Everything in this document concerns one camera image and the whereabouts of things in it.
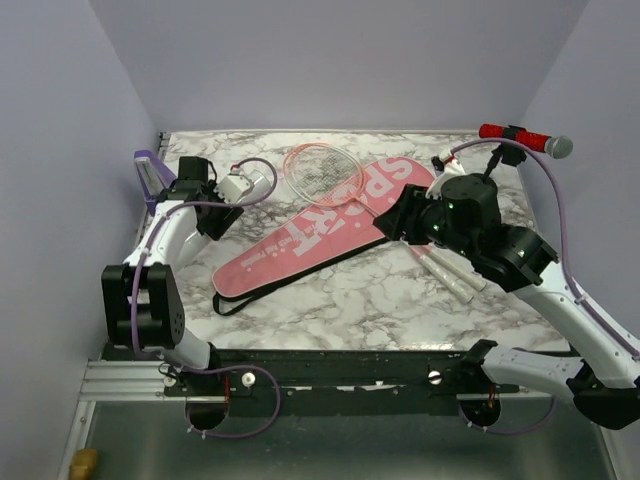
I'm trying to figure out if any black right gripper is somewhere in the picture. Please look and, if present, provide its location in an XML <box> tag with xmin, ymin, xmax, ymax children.
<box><xmin>372</xmin><ymin>182</ymin><xmax>477</xmax><ymax>260</ymax></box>

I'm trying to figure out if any pink racket bag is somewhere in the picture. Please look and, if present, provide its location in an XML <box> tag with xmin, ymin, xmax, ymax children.
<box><xmin>212</xmin><ymin>157</ymin><xmax>434</xmax><ymax>316</ymax></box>

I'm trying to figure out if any pink badminton racket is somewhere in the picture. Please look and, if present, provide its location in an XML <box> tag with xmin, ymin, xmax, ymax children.
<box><xmin>282</xmin><ymin>142</ymin><xmax>474</xmax><ymax>304</ymax></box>

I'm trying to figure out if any white shuttlecock tube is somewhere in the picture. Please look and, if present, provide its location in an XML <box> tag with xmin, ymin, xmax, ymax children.
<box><xmin>240</xmin><ymin>170</ymin><xmax>271</xmax><ymax>203</ymax></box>

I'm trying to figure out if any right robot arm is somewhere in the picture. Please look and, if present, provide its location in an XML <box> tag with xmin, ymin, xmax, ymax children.
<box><xmin>373</xmin><ymin>174</ymin><xmax>639</xmax><ymax>430</ymax></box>

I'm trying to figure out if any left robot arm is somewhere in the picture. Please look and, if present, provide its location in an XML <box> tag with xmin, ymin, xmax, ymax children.
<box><xmin>101</xmin><ymin>156</ymin><xmax>254</xmax><ymax>395</ymax></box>

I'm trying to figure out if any purple wedge device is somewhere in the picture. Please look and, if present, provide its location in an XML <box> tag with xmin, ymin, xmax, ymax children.
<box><xmin>134</xmin><ymin>150</ymin><xmax>176</xmax><ymax>216</ymax></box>

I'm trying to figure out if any red microphone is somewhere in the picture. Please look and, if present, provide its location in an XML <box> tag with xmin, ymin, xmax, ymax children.
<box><xmin>478</xmin><ymin>123</ymin><xmax>573</xmax><ymax>159</ymax></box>

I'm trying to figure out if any brass fitting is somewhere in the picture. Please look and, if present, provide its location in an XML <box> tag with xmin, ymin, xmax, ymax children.
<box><xmin>67</xmin><ymin>448</ymin><xmax>98</xmax><ymax>480</ymax></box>

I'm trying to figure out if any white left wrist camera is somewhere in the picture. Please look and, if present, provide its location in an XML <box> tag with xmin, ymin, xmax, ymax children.
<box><xmin>214</xmin><ymin>174</ymin><xmax>255</xmax><ymax>205</ymax></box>

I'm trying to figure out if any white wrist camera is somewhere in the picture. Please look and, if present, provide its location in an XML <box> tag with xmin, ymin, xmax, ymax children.
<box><xmin>214</xmin><ymin>174</ymin><xmax>255</xmax><ymax>205</ymax></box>
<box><xmin>431</xmin><ymin>156</ymin><xmax>466</xmax><ymax>187</ymax></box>

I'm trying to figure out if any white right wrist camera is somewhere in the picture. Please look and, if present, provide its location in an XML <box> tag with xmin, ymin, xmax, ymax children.
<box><xmin>431</xmin><ymin>156</ymin><xmax>466</xmax><ymax>187</ymax></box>

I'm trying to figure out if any black base frame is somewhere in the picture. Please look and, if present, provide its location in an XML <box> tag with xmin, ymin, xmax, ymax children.
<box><xmin>99</xmin><ymin>344</ymin><xmax>521</xmax><ymax>421</ymax></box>

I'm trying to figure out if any aluminium rail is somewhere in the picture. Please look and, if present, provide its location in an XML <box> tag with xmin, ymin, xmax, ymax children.
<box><xmin>80</xmin><ymin>360</ymin><xmax>165</xmax><ymax>402</ymax></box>

